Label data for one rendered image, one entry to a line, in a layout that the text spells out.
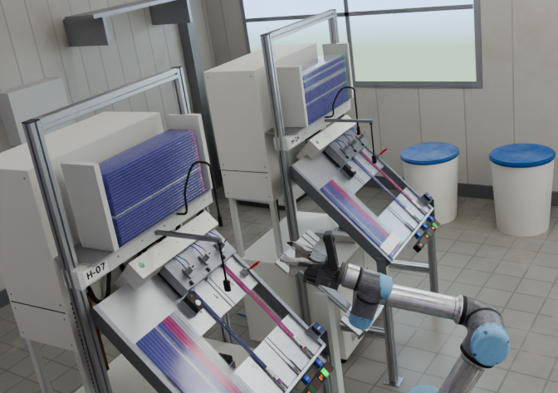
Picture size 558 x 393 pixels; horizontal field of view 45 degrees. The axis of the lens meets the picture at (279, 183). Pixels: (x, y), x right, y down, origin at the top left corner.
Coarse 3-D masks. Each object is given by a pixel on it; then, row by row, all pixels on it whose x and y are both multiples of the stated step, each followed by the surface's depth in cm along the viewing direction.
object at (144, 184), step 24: (144, 144) 258; (168, 144) 256; (192, 144) 268; (120, 168) 235; (144, 168) 245; (168, 168) 257; (120, 192) 235; (144, 192) 246; (168, 192) 257; (192, 192) 270; (120, 216) 236; (144, 216) 247; (120, 240) 237
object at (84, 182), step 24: (168, 72) 262; (96, 96) 233; (120, 96) 241; (48, 120) 214; (168, 120) 278; (192, 120) 271; (72, 168) 228; (96, 168) 224; (72, 192) 233; (96, 192) 226; (96, 216) 231; (168, 216) 258; (96, 240) 236; (96, 264) 227
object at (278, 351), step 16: (288, 320) 280; (272, 336) 270; (288, 336) 274; (304, 336) 279; (256, 352) 260; (272, 352) 264; (288, 352) 269; (304, 352) 273; (240, 368) 252; (256, 368) 255; (272, 368) 259; (288, 368) 264; (256, 384) 251; (272, 384) 255; (288, 384) 259
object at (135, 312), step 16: (128, 288) 248; (144, 288) 252; (160, 288) 256; (208, 288) 268; (240, 288) 277; (112, 304) 240; (128, 304) 244; (144, 304) 247; (160, 304) 251; (176, 304) 255; (208, 304) 263; (224, 304) 267; (112, 320) 236; (128, 320) 239; (144, 320) 243; (160, 320) 247; (192, 320) 254; (208, 320) 258; (128, 336) 235
